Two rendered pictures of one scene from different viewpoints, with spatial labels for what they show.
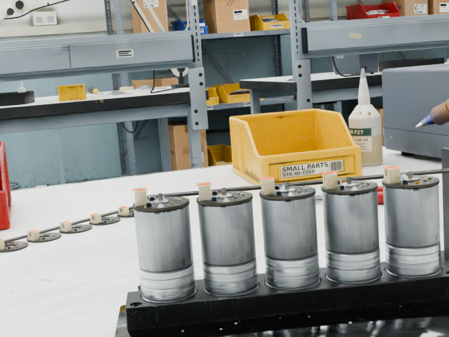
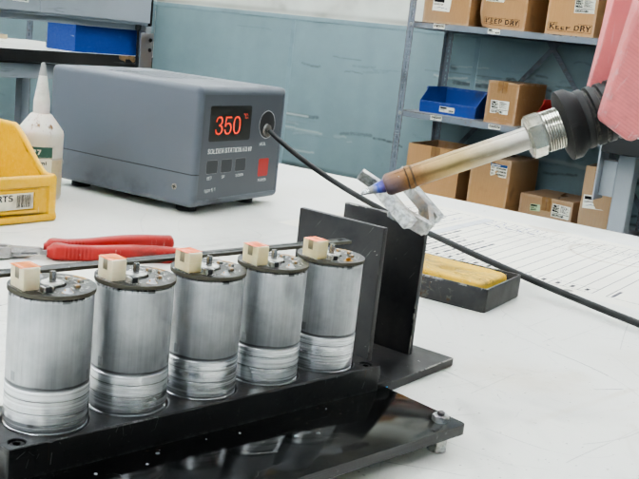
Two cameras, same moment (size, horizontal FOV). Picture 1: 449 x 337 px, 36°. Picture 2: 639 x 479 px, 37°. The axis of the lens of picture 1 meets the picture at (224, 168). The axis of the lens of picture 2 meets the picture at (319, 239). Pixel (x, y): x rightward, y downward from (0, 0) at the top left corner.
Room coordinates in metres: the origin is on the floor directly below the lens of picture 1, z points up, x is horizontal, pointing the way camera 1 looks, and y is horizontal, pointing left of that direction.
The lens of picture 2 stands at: (0.05, 0.14, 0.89)
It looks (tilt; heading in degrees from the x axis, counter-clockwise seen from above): 12 degrees down; 320
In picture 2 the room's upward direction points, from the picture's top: 6 degrees clockwise
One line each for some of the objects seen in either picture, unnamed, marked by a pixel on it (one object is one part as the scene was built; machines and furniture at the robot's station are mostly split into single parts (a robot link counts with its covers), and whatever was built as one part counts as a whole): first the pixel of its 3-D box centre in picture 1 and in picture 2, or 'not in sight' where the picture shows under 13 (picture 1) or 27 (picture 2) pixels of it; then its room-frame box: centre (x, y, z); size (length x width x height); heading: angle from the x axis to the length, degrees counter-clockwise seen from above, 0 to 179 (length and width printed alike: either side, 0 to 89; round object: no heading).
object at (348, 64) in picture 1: (355, 63); not in sight; (3.04, -0.60, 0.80); 0.15 x 0.12 x 0.10; 35
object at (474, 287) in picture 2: not in sight; (445, 277); (0.42, -0.28, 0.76); 0.07 x 0.05 x 0.02; 19
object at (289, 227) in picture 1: (290, 245); (203, 338); (0.30, -0.03, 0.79); 0.02 x 0.02 x 0.05
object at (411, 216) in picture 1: (411, 233); (323, 318); (0.31, -0.08, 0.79); 0.02 x 0.02 x 0.05
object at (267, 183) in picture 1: (269, 185); (190, 259); (0.30, -0.02, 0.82); 0.01 x 0.01 x 0.01; 4
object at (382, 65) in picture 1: (411, 64); not in sight; (3.14, -0.87, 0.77); 0.24 x 0.16 x 0.04; 105
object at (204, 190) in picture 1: (206, 190); (114, 267); (0.30, 0.01, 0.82); 0.01 x 0.01 x 0.01; 4
